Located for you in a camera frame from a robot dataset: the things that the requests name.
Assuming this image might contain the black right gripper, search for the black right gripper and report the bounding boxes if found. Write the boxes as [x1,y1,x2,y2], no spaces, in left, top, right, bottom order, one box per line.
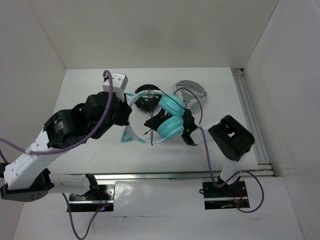
[144,106,186,132]

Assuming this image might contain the teal cat ear headphones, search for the teal cat ear headphones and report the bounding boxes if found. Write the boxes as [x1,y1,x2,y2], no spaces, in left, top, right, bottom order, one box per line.
[127,90,185,145]

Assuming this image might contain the thin black audio cable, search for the thin black audio cable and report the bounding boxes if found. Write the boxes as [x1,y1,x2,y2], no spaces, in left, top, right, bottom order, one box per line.
[143,90,167,146]

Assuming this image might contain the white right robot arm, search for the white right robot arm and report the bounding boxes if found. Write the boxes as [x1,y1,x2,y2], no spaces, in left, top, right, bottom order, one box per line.
[144,109,255,196]

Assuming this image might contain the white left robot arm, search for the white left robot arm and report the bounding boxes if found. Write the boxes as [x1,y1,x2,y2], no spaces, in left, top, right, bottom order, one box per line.
[0,91,132,203]

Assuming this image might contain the black headphones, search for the black headphones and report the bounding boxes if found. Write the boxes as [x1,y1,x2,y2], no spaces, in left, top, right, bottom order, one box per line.
[134,84,162,113]

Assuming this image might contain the white gaming headset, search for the white gaming headset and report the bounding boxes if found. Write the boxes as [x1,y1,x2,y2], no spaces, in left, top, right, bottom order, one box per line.
[173,80,207,111]

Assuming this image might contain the purple left braided cable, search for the purple left braided cable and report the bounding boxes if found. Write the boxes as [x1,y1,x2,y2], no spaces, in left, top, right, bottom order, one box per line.
[0,69,113,240]

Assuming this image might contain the purple braided cable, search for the purple braided cable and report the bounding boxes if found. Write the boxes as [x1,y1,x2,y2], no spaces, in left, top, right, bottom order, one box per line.
[172,88,265,213]
[0,69,113,240]

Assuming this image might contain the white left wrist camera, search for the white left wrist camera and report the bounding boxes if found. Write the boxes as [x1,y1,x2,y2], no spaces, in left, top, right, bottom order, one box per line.
[102,70,129,101]

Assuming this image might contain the purple right braided cable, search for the purple right braided cable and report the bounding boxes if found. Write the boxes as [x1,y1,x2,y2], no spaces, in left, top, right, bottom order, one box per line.
[172,88,265,213]

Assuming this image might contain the aluminium front rail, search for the aluminium front rail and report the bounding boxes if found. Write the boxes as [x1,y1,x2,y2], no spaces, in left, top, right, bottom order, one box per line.
[47,170,241,187]

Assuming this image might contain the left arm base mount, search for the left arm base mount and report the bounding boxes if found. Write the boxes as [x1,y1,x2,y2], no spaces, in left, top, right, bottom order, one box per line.
[68,180,116,213]

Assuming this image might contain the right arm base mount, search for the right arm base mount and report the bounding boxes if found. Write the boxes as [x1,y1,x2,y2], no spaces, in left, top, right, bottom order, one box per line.
[199,181,250,210]

